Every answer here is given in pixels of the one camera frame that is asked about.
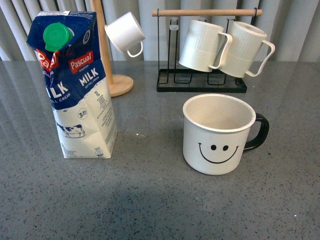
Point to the white smiley face mug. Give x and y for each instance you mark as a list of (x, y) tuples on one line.
[(217, 130)]

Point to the blue white milk carton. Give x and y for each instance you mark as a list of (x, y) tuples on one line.
[(68, 49)]

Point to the wooden mug tree stand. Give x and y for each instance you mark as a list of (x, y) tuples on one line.
[(118, 84)]

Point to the cream ribbed mug left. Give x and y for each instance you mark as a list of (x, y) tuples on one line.
[(201, 47)]

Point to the cream ribbed mug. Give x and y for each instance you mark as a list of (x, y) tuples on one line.
[(247, 41), (201, 47)]

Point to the small white enamel mug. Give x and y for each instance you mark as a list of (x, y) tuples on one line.
[(124, 33)]

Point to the cream ribbed mug right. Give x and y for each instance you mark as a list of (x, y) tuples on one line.
[(247, 41)]

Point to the white pleated curtain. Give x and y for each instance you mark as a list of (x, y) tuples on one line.
[(293, 26)]

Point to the black wire mug rack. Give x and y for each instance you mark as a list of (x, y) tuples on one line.
[(173, 79)]

